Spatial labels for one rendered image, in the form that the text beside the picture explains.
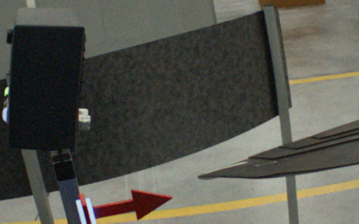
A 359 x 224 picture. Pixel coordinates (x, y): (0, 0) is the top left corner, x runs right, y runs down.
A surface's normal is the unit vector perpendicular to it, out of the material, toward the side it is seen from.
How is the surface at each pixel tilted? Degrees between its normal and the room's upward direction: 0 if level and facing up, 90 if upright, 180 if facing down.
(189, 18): 90
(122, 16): 90
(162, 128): 90
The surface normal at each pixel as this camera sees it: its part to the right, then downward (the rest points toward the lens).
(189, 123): 0.54, 0.15
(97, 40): -0.06, 0.29
